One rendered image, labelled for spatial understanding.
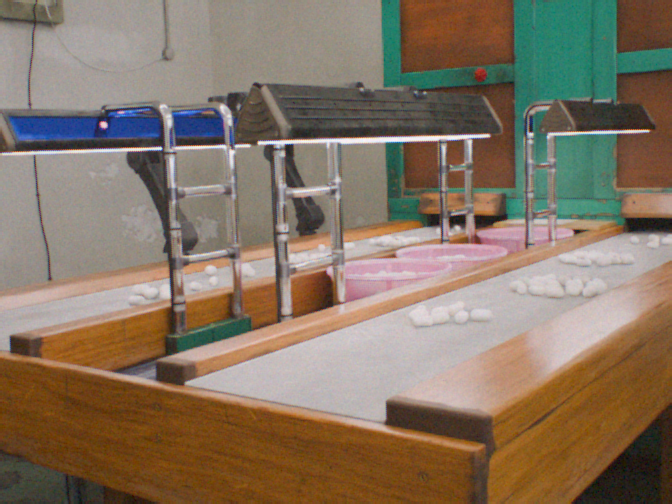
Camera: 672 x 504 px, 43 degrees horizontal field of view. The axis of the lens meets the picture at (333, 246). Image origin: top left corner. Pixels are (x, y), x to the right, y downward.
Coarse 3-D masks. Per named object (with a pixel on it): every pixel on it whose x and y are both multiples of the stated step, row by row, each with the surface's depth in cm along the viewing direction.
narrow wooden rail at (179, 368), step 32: (512, 256) 194; (544, 256) 202; (416, 288) 156; (448, 288) 164; (288, 320) 132; (320, 320) 131; (352, 320) 137; (192, 352) 113; (224, 352) 113; (256, 352) 118
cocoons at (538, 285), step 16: (656, 240) 220; (560, 256) 199; (576, 256) 199; (592, 256) 195; (608, 256) 195; (624, 256) 192; (512, 288) 162; (528, 288) 159; (544, 288) 157; (560, 288) 154; (576, 288) 155; (592, 288) 155; (416, 320) 134; (432, 320) 134; (448, 320) 137; (464, 320) 135; (480, 320) 137
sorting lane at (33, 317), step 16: (368, 240) 259; (352, 256) 223; (224, 272) 203; (256, 272) 201; (272, 272) 200; (128, 288) 185; (208, 288) 181; (48, 304) 168; (64, 304) 168; (80, 304) 167; (96, 304) 166; (112, 304) 166; (128, 304) 165; (0, 320) 154; (16, 320) 153; (32, 320) 153; (48, 320) 152; (64, 320) 152; (0, 336) 140
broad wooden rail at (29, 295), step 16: (384, 224) 282; (400, 224) 283; (416, 224) 289; (304, 240) 243; (320, 240) 246; (352, 240) 257; (256, 256) 222; (272, 256) 227; (112, 272) 193; (128, 272) 192; (144, 272) 193; (160, 272) 196; (192, 272) 203; (16, 288) 174; (32, 288) 174; (48, 288) 173; (64, 288) 175; (80, 288) 178; (96, 288) 181; (112, 288) 183; (0, 304) 163; (16, 304) 165; (32, 304) 167
